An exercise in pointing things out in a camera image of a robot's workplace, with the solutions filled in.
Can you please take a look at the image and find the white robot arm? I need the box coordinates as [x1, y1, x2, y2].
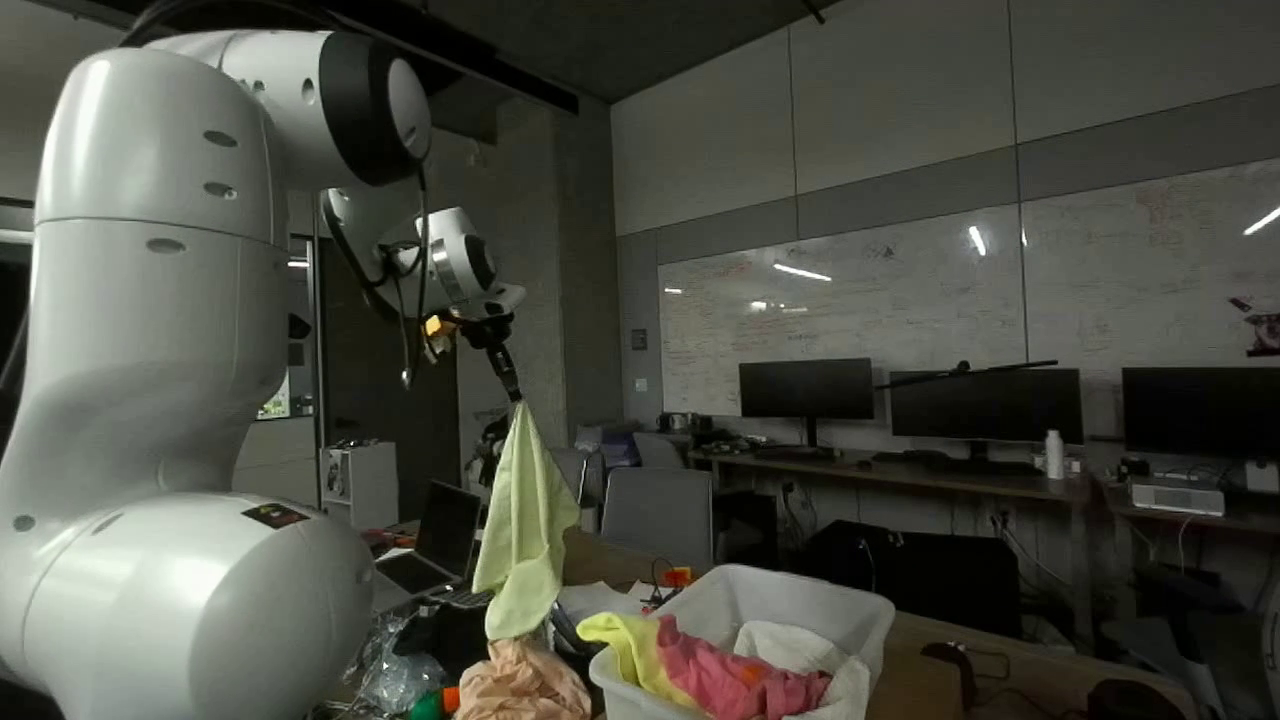
[0, 29, 509, 720]

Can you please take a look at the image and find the right black monitor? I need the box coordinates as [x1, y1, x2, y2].
[1121, 369, 1280, 460]

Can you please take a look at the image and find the white plastic storage box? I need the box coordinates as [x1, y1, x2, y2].
[575, 562, 895, 720]

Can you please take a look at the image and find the middle black monitor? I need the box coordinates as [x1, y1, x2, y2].
[887, 369, 1086, 442]

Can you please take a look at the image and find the wooden office desk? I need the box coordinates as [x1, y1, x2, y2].
[694, 453, 1280, 534]

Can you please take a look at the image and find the left black monitor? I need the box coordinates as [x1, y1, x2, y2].
[739, 359, 877, 446]

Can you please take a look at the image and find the pink cloth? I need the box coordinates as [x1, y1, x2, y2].
[658, 620, 827, 720]

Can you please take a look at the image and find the white towel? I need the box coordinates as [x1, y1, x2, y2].
[732, 620, 846, 672]

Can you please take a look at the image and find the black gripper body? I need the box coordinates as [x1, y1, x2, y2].
[455, 310, 511, 351]

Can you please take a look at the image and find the black monitor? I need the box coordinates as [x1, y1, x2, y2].
[739, 359, 877, 446]
[887, 369, 1086, 442]
[1121, 369, 1280, 460]

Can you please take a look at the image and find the white spray bottle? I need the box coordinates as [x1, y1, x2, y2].
[1043, 427, 1068, 478]

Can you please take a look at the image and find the light yellow cloth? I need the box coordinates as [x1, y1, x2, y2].
[474, 403, 582, 639]

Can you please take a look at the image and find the orange printed t-shirt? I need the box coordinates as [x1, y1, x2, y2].
[455, 639, 596, 720]

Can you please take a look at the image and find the yellow-green towel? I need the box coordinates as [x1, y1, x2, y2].
[575, 611, 694, 708]

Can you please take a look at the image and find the open laptop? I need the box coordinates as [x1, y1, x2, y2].
[376, 482, 485, 590]

